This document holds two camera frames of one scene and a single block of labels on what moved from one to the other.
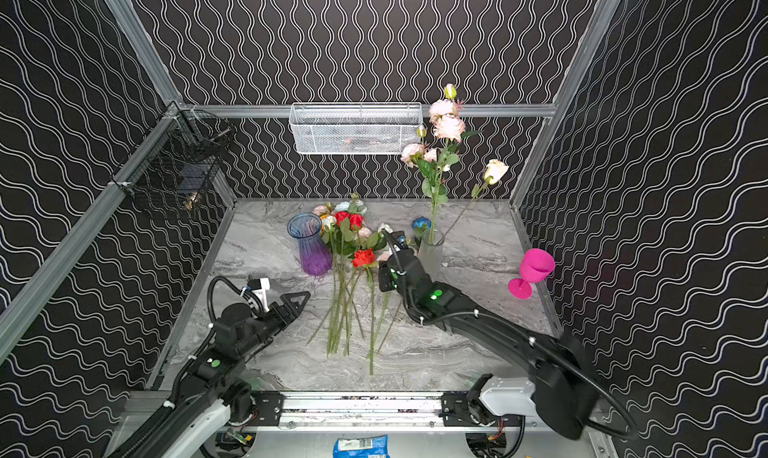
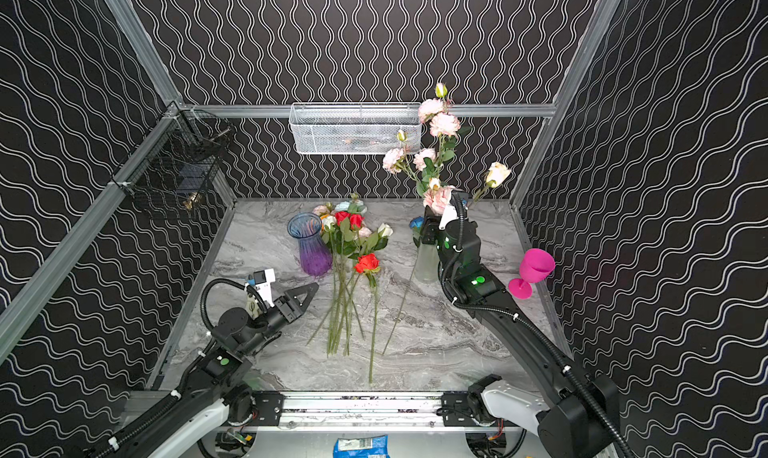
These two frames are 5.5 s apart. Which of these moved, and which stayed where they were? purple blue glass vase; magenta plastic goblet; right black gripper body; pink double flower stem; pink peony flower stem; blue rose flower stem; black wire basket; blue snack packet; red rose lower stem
Moved: pink double flower stem; right black gripper body; pink peony flower stem
Stayed: red rose lower stem; black wire basket; magenta plastic goblet; purple blue glass vase; blue snack packet; blue rose flower stem
